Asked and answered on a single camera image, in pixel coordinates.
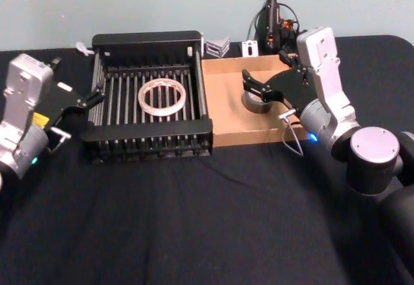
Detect black rack with steel bars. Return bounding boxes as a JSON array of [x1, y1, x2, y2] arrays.
[[79, 30, 214, 167]]

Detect plain pale wall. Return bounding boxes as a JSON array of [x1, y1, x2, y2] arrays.
[[0, 0, 414, 53]]

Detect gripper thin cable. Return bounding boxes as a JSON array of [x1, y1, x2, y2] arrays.
[[278, 109, 305, 156], [48, 125, 72, 153]]

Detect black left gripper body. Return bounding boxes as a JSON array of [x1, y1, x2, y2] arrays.
[[32, 70, 86, 132]]

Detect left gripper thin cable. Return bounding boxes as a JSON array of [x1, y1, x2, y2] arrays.
[[48, 125, 72, 153]]

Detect black corded tool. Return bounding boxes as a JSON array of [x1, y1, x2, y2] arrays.
[[247, 0, 301, 55]]

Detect shallow brown cardboard tray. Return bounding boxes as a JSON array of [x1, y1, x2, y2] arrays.
[[201, 54, 311, 148]]

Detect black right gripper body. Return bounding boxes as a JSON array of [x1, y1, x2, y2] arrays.
[[267, 67, 320, 116]]

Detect white tape roll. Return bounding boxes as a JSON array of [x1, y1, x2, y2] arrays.
[[137, 78, 188, 117]]

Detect black table cloth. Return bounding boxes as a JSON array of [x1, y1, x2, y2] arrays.
[[0, 34, 414, 285]]

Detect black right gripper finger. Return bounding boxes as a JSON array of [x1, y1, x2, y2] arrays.
[[241, 68, 285, 105], [278, 50, 310, 81]]

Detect silver tape roll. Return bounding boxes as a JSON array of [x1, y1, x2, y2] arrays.
[[241, 90, 274, 114]]

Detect right gripper thin cable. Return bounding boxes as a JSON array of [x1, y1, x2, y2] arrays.
[[278, 109, 305, 156]]

